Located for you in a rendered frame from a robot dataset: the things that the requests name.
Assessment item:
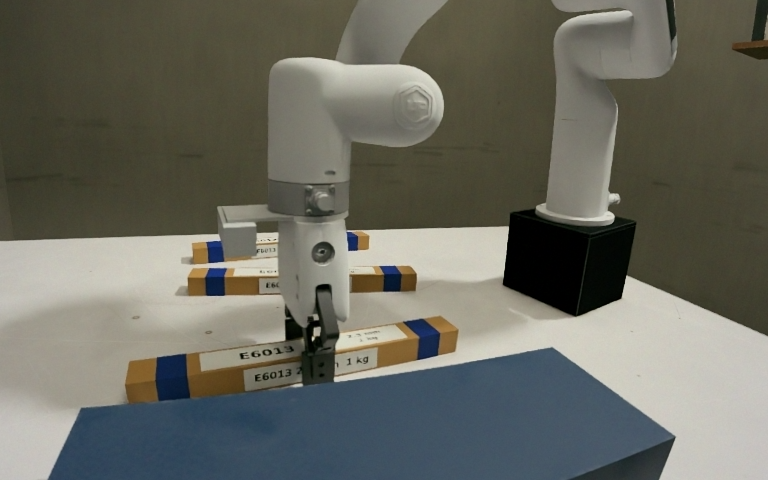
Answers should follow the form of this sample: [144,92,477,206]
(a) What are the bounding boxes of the tan welding electrode pack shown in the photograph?
[125,316,459,404]
[192,231,370,265]
[187,265,417,296]

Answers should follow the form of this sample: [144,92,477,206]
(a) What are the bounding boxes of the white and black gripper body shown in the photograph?
[268,208,349,328]

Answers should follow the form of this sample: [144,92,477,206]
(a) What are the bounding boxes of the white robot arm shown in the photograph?
[217,0,677,258]

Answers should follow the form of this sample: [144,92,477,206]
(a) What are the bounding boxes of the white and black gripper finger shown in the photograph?
[301,284,340,386]
[284,304,314,340]

